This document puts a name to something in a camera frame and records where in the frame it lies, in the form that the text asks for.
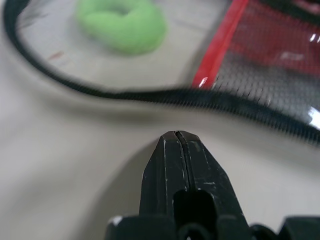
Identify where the green ring-shaped soft toy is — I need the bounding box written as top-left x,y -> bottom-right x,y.
75,0 -> 167,55

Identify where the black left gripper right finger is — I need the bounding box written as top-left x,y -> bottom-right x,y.
176,130 -> 251,227

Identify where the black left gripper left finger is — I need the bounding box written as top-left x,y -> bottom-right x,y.
138,131 -> 189,219

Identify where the black mesh zipper pouch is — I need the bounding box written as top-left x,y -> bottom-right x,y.
2,0 -> 320,144

